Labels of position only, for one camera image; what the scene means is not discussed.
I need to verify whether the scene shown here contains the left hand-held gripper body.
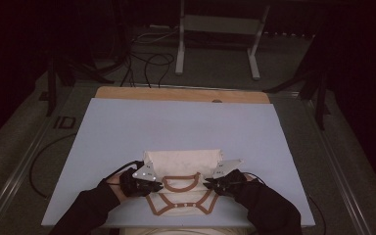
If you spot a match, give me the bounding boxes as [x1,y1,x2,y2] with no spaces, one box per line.
[118,160,165,199]

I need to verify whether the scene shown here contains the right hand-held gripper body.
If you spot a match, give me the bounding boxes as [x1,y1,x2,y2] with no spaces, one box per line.
[211,158,250,197]

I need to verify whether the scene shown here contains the cream baby bodysuit brown trim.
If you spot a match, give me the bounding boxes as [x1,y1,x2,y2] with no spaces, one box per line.
[142,149,225,217]

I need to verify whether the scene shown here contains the person's left hand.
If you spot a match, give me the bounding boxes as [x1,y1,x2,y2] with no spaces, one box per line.
[105,172,129,204]

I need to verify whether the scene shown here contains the person's right hand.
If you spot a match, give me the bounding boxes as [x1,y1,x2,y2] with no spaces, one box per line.
[244,173,261,184]

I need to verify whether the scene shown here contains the light blue mat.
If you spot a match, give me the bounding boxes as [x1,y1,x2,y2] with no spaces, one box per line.
[40,97,317,229]

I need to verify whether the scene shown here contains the dark metal stand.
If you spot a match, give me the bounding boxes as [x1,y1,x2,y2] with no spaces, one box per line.
[38,53,116,118]
[261,33,333,131]

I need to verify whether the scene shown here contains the white power strip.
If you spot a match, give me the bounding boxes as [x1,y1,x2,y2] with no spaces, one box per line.
[148,23,172,31]

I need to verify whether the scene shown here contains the white metal stand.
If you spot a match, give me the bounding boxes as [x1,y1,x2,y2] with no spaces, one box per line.
[174,0,271,81]

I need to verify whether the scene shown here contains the left hand-held gripper black cable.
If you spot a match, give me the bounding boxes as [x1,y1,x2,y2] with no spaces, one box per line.
[105,159,145,186]

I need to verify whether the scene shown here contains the hand-held gripper black cable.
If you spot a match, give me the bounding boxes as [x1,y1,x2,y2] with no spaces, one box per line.
[105,159,145,186]
[241,171,328,235]

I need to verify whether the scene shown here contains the right hand-held gripper black cable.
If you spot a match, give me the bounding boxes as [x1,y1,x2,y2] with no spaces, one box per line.
[241,171,328,235]

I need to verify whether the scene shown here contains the metal floor rail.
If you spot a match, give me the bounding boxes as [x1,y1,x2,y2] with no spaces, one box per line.
[0,82,76,235]
[302,96,371,235]

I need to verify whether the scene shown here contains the black cable beside table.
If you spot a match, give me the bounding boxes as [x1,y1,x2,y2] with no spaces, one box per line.
[28,132,78,201]

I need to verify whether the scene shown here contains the black looped floor cable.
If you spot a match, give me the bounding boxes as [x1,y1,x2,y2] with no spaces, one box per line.
[119,52,176,89]

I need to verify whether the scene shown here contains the white floor cable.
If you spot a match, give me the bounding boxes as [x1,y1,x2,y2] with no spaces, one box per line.
[130,26,181,46]

